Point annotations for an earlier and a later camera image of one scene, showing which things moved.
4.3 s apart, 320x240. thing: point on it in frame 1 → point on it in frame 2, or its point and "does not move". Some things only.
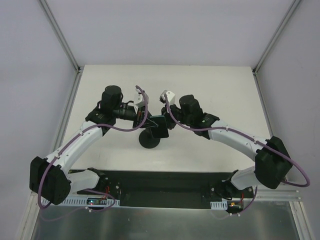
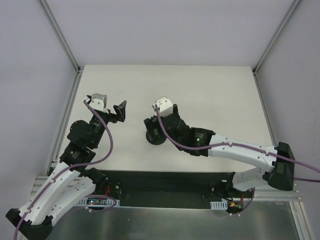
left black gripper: (141, 118) → (111, 115)
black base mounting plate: (146, 188) does not move
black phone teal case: (161, 131) does not move
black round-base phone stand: (147, 140) → (155, 135)
